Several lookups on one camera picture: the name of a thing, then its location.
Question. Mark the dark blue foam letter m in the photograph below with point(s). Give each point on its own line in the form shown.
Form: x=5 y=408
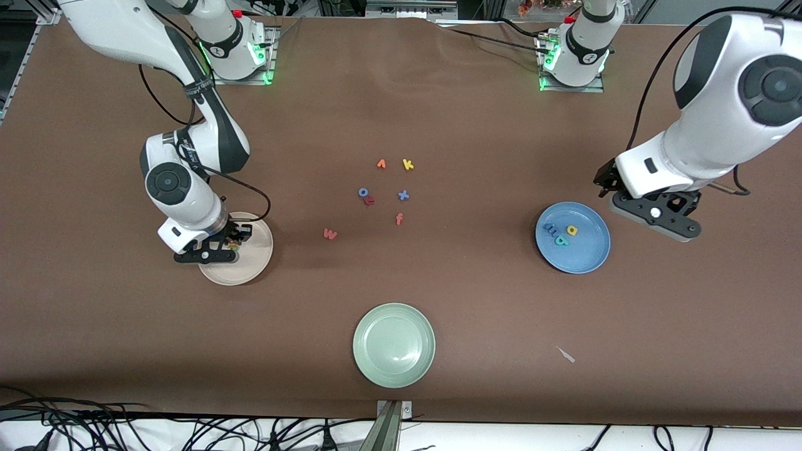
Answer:
x=551 y=230

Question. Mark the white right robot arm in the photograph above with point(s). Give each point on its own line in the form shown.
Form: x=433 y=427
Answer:
x=119 y=31

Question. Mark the beige round plate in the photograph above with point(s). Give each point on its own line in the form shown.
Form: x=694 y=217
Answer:
x=250 y=263

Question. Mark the blue round plate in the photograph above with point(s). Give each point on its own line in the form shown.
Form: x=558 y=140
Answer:
x=586 y=254

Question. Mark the brown table cover sheet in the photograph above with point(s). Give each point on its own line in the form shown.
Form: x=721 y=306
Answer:
x=125 y=313

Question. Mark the white paper scrap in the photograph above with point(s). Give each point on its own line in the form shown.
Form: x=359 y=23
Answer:
x=566 y=355

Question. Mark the pale green round plate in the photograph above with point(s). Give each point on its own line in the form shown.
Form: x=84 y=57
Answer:
x=393 y=346

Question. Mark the orange background object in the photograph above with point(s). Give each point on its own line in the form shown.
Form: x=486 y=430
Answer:
x=526 y=6

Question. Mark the grey equipment box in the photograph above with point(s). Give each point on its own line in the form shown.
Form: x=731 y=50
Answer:
x=407 y=9

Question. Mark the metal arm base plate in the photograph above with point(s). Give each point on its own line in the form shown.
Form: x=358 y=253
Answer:
x=270 y=50
x=570 y=89

